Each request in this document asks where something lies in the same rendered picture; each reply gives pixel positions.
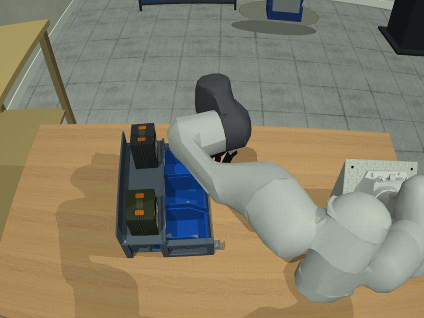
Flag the blue bin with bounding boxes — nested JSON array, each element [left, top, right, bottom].
[[165, 207, 209, 240], [164, 176, 207, 212], [164, 150, 195, 179]]

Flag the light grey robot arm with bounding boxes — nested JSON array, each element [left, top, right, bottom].
[[167, 73, 424, 304]]

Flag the black hard case with orange latches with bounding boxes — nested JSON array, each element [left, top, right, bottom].
[[130, 123, 158, 169]]

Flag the dark green case with orange latches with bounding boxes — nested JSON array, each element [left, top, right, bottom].
[[125, 189, 159, 236]]

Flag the grey metal shelf rack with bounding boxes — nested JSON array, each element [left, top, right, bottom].
[[115, 131, 221, 258]]

